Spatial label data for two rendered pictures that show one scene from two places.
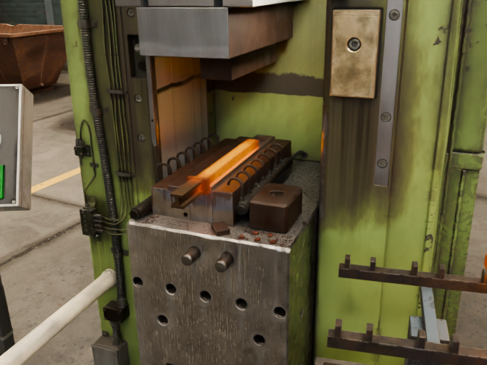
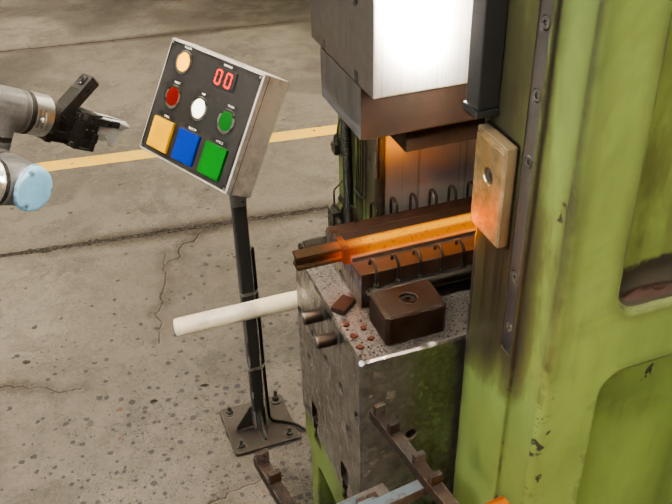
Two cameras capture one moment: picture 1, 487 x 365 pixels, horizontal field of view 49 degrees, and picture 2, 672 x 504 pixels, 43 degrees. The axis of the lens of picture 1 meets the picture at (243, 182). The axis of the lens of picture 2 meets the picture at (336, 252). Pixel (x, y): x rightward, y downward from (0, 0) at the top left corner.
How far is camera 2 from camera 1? 1.05 m
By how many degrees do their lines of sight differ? 45
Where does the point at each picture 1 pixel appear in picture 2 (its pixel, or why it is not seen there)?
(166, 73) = not seen: hidden behind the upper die
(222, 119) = not seen: hidden behind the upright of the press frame
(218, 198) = (355, 273)
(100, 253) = not seen: hidden behind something
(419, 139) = (539, 323)
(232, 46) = (371, 127)
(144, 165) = (371, 192)
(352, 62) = (485, 195)
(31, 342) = (221, 315)
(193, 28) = (345, 93)
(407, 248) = (521, 439)
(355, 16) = (490, 144)
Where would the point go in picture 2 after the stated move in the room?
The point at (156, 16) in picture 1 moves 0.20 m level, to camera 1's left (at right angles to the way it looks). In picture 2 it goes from (328, 64) to (258, 36)
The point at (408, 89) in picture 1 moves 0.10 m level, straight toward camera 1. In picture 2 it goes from (535, 257) to (477, 275)
